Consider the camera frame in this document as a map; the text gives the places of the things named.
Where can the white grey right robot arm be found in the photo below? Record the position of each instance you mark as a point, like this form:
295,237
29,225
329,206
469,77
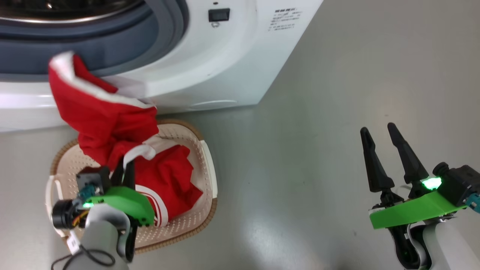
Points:
446,243

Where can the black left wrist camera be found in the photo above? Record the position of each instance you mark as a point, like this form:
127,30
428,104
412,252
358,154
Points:
93,180

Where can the white front-load washing machine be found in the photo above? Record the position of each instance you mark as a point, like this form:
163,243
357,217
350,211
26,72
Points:
232,63

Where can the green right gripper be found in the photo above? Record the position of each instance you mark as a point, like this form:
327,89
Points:
416,210

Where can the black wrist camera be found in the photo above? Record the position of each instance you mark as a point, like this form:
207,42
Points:
93,180
459,180

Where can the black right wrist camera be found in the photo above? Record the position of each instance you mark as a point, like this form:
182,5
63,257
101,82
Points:
459,180

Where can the red and white garment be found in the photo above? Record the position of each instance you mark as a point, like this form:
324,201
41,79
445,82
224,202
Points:
105,120

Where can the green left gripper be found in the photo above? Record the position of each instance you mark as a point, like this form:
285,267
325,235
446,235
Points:
129,202

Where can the cream perforated laundry basket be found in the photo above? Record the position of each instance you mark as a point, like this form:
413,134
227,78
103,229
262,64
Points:
187,225

